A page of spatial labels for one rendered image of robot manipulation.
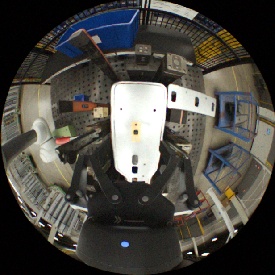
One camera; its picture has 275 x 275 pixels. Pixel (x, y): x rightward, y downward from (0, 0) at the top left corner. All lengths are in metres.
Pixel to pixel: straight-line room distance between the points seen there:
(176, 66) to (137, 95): 0.18
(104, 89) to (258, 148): 8.25
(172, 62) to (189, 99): 0.17
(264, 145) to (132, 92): 7.91
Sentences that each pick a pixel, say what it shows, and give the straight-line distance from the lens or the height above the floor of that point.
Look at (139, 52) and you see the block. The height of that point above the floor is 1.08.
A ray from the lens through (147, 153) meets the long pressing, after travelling 0.37.
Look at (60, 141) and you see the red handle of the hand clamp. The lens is 0.31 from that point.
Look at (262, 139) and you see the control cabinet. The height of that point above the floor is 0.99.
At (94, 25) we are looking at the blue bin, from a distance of 0.53.
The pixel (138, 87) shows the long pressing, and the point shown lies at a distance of 0.32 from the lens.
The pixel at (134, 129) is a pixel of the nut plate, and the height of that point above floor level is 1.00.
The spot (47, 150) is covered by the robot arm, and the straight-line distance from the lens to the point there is 0.82.
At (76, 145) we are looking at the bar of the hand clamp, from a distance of 0.24.
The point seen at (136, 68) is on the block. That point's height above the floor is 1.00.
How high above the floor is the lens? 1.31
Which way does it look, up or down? 71 degrees down
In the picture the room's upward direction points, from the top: 177 degrees clockwise
